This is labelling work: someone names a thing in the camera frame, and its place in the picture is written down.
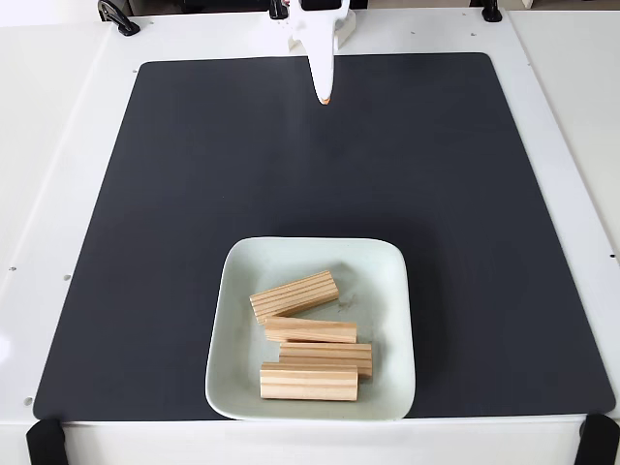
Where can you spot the grooved wooden block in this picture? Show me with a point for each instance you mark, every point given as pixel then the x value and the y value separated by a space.
pixel 310 382
pixel 295 295
pixel 339 358
pixel 310 331

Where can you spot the pale green square plate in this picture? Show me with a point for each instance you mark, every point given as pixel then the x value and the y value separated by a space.
pixel 232 349

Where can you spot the black table clamp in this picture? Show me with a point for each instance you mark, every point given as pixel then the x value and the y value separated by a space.
pixel 277 10
pixel 118 17
pixel 491 12

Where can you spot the black rubber mat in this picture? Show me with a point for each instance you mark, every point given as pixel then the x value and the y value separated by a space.
pixel 145 290

